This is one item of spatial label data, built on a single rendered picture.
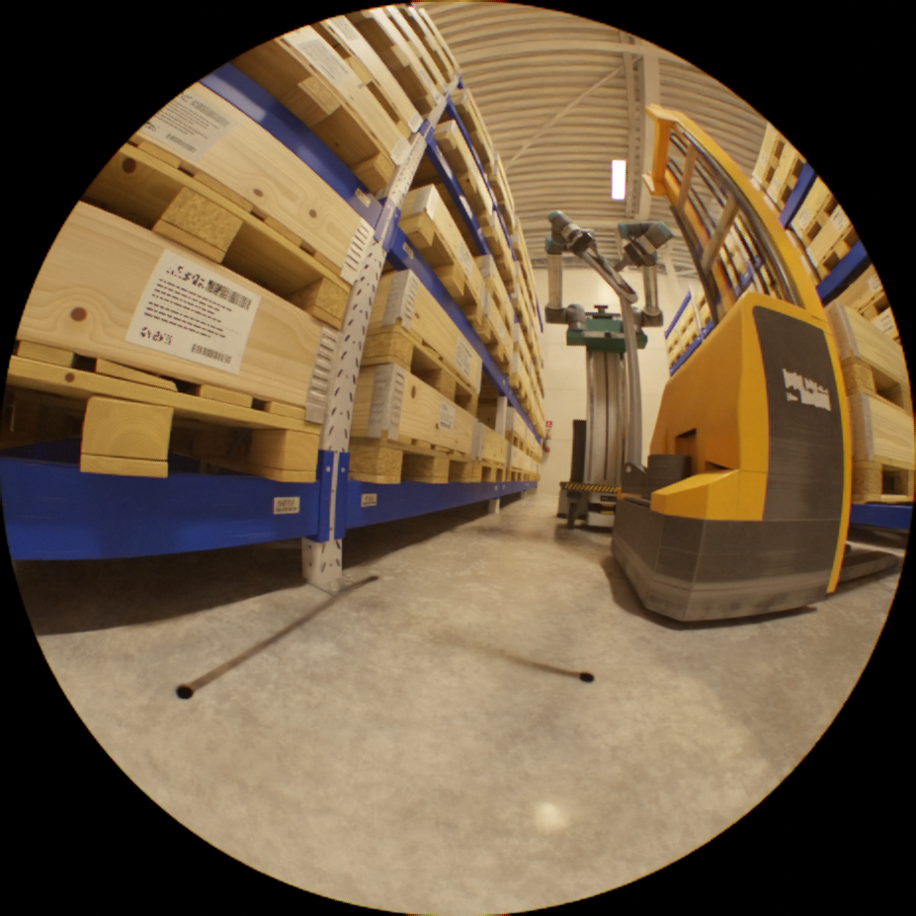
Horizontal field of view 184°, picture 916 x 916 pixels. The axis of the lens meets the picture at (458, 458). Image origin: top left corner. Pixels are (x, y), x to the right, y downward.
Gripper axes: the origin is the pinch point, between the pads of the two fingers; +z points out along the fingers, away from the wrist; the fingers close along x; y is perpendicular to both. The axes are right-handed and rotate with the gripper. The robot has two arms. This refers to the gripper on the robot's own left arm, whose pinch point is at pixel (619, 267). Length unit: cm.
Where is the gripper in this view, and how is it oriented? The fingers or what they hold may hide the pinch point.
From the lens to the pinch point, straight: 155.4
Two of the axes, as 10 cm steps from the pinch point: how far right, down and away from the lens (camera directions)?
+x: -0.4, -9.6, 2.9
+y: 8.9, 1.0, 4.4
